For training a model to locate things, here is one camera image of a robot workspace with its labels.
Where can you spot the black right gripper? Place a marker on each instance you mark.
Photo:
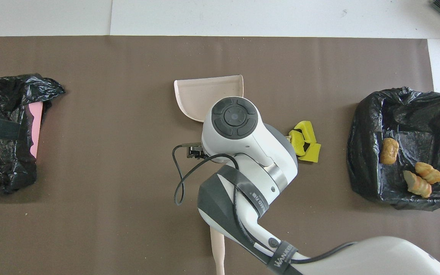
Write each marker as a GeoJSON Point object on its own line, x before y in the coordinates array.
{"type": "Point", "coordinates": [195, 152]}

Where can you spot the beige plastic dustpan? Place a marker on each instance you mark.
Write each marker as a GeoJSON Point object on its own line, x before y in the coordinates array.
{"type": "Point", "coordinates": [204, 95]}

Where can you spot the beige hand brush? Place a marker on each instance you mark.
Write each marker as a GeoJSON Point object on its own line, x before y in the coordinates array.
{"type": "Point", "coordinates": [218, 248]}

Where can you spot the yellow sponge piece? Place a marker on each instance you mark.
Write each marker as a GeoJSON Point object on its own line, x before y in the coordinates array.
{"type": "Point", "coordinates": [306, 130]}
{"type": "Point", "coordinates": [311, 154]}
{"type": "Point", "coordinates": [300, 147]}

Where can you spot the brown toy bread roll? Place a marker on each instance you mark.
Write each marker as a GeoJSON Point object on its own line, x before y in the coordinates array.
{"type": "Point", "coordinates": [389, 151]}

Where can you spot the pale crinkled toy pastry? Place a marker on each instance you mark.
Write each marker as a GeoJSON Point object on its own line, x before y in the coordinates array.
{"type": "Point", "coordinates": [418, 185]}

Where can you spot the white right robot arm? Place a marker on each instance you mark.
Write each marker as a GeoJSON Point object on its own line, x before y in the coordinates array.
{"type": "Point", "coordinates": [250, 160]}

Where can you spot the pink plastic bin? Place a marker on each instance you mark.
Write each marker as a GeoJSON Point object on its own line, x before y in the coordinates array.
{"type": "Point", "coordinates": [36, 126]}

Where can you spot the black plastic trash bag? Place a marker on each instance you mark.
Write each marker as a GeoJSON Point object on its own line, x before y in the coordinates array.
{"type": "Point", "coordinates": [365, 179]}

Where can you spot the brown paper table mat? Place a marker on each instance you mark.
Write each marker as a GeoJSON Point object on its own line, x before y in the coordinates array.
{"type": "Point", "coordinates": [109, 214]}

